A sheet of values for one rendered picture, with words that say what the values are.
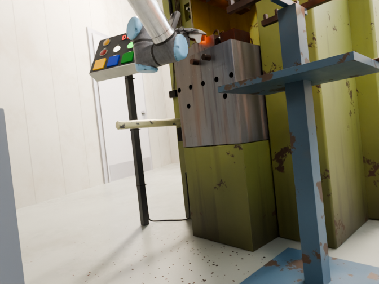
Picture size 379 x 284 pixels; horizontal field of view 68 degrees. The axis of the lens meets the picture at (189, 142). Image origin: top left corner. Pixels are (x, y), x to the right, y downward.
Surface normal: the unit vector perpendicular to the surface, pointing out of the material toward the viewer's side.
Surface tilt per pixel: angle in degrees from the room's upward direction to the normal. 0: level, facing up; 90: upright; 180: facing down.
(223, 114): 90
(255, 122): 90
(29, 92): 90
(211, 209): 90
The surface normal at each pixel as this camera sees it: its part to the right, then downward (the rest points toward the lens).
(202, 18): 0.67, -0.06
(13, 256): 0.92, -0.09
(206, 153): -0.73, 0.09
